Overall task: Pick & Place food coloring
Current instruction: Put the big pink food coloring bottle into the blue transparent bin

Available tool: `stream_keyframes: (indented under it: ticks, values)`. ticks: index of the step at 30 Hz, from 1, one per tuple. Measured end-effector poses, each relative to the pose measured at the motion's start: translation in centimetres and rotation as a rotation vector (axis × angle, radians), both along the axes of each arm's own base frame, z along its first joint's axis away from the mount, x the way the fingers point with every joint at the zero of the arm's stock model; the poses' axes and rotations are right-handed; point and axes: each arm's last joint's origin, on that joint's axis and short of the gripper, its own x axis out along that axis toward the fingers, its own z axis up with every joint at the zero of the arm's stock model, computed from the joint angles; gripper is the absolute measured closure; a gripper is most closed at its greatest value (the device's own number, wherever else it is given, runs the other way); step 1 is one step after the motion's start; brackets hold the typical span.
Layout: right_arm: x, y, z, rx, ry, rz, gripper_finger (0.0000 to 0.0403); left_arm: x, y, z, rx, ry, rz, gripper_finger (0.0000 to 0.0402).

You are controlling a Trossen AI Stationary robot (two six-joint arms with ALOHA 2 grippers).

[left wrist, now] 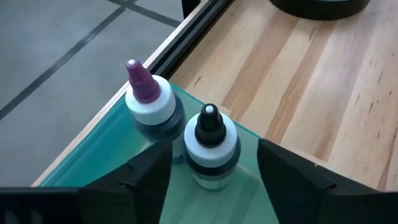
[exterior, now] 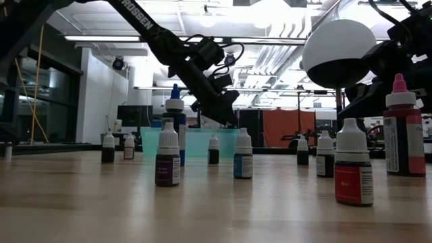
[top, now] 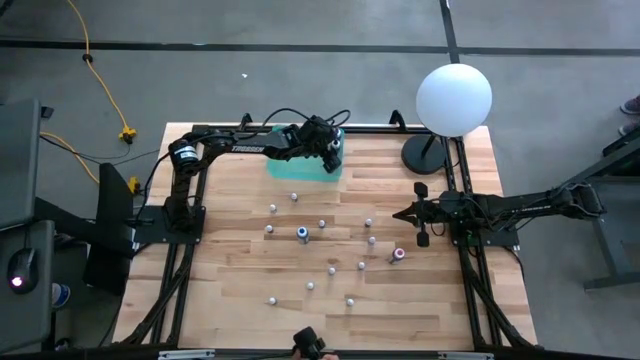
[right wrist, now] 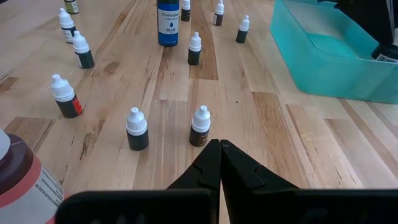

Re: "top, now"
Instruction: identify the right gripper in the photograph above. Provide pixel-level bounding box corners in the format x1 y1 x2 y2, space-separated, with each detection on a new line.
393 182 469 249

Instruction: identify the teal translucent plastic bin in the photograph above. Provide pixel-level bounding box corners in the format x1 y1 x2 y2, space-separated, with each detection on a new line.
265 124 346 184

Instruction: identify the white globe lamp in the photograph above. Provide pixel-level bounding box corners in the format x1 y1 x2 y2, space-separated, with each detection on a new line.
400 63 494 176

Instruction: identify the black handheld object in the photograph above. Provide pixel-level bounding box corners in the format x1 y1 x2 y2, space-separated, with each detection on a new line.
292 326 327 360

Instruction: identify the black metal stand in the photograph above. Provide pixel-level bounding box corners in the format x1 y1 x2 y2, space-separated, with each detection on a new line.
33 162 137 297

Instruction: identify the person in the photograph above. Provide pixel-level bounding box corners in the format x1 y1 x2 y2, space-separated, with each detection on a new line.
618 94 640 137

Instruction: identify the dark grey cabinet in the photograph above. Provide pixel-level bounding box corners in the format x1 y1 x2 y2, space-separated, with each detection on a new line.
0 98 42 231

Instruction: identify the person's shoe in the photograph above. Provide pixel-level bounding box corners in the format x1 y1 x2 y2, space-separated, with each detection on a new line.
51 282 72 309

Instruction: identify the black computer mouse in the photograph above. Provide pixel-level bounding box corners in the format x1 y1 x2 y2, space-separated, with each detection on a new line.
6 246 39 295

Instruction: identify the dark grey desk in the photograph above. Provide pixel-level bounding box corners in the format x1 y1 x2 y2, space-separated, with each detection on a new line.
0 219 55 354

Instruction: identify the black aluminium rig frame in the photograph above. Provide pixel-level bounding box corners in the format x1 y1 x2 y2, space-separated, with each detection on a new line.
113 109 540 351

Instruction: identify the silver metal bracket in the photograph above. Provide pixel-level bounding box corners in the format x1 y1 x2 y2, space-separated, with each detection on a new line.
158 349 217 360
438 351 495 360

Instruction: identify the yellow extension cord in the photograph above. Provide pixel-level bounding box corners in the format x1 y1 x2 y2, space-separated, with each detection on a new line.
39 130 143 196
64 0 139 146

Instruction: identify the dark grey table frame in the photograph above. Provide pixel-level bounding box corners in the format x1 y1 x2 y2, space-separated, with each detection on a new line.
564 127 640 292

